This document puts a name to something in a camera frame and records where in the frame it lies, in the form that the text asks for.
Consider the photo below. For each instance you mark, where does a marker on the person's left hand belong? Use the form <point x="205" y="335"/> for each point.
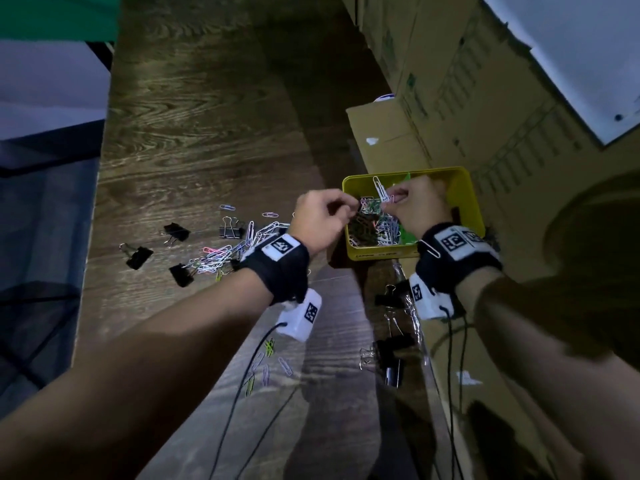
<point x="320" y="219"/>

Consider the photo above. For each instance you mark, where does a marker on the person's right hand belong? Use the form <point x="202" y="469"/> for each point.
<point x="425" y="204"/>

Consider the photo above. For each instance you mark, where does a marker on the single white paper clip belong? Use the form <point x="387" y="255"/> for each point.
<point x="430" y="248"/>

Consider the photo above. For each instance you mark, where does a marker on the white pink clip bunch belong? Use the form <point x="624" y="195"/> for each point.
<point x="380" y="187"/>

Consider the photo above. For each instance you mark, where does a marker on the heap of paper clips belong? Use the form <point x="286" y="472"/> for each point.
<point x="380" y="229"/>

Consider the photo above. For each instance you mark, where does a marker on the yellow plastic tray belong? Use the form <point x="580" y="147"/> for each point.
<point x="375" y="253"/>

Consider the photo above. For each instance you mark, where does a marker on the pile of coloured paper clips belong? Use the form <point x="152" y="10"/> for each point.
<point x="215" y="259"/>

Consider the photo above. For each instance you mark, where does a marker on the group of black binder clips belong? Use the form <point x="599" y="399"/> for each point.
<point x="139" y="257"/>

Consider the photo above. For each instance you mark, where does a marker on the person's left forearm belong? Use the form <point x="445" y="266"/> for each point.
<point x="125" y="379"/>

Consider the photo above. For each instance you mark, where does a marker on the person's right forearm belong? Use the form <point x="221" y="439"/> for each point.
<point x="550" y="374"/>

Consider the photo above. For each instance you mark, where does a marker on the large printed cardboard box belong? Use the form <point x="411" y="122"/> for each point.
<point x="475" y="94"/>

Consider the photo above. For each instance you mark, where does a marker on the green divider card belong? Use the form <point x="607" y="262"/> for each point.
<point x="409" y="238"/>

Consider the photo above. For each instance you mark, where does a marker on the flat cardboard sheet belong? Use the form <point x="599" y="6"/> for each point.
<point x="385" y="129"/>

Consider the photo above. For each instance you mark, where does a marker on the clear tape strip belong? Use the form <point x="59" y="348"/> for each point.
<point x="412" y="314"/>

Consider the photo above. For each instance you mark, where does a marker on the white round lid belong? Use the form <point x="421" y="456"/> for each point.
<point x="384" y="97"/>

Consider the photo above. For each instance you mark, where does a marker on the white paper sheet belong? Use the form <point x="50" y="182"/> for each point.
<point x="575" y="44"/>

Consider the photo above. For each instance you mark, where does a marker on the green cloth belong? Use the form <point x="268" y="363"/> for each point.
<point x="55" y="17"/>

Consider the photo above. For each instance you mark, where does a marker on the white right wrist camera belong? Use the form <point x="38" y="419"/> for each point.
<point x="430" y="307"/>

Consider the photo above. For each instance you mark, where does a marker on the black stand frame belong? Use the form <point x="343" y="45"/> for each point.
<point x="102" y="54"/>

